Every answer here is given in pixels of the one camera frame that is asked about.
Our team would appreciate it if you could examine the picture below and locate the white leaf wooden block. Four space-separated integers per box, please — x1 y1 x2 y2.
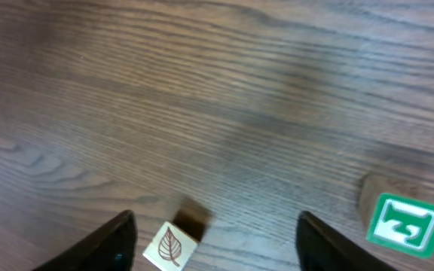
142 197 213 271

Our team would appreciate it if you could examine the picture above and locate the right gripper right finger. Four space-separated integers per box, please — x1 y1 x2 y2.
295 211 396 271

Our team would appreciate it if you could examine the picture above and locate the green picture wooden block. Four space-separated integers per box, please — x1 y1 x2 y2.
357 174 434 259

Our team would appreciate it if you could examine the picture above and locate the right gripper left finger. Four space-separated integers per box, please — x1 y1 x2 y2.
35 210 138 271

